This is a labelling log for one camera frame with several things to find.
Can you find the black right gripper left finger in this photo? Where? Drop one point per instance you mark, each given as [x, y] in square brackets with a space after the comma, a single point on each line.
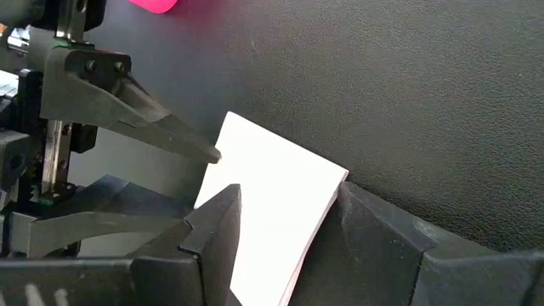
[191, 263]

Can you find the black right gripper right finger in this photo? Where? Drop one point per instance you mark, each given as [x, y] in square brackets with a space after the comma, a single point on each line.
[382, 263]

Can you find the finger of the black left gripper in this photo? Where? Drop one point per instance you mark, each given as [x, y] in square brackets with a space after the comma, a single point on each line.
[106, 221]
[127, 115]

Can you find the white sticky note pad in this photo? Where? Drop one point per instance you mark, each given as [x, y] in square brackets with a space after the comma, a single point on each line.
[272, 204]

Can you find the pink plastic pencil box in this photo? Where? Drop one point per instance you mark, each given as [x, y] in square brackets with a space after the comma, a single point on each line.
[155, 5]

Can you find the black table mat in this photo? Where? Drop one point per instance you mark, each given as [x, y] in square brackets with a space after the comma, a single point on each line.
[382, 85]

